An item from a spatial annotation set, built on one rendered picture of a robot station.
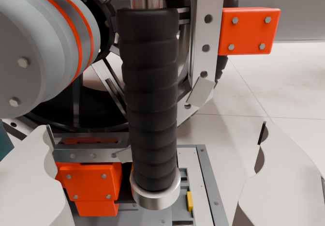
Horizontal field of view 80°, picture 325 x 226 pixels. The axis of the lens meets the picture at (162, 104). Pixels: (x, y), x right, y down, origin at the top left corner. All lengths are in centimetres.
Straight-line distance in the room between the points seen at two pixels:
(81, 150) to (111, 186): 12
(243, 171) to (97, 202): 94
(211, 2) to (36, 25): 23
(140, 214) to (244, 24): 68
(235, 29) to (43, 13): 26
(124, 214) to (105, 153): 40
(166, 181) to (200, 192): 89
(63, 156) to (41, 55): 31
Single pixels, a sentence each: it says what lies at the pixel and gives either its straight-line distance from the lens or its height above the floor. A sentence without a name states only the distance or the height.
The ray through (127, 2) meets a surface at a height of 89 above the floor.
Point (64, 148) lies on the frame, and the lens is 48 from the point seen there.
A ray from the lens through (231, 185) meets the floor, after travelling 122.
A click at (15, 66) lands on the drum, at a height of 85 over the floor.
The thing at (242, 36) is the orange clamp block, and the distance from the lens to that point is 35.
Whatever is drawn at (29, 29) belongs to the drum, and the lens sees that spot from 23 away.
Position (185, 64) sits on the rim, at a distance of 43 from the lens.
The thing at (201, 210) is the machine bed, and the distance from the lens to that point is 100.
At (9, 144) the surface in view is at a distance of 42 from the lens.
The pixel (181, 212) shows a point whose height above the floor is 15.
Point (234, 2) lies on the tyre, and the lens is 43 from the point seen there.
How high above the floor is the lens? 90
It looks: 28 degrees down
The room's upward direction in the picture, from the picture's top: 1 degrees counter-clockwise
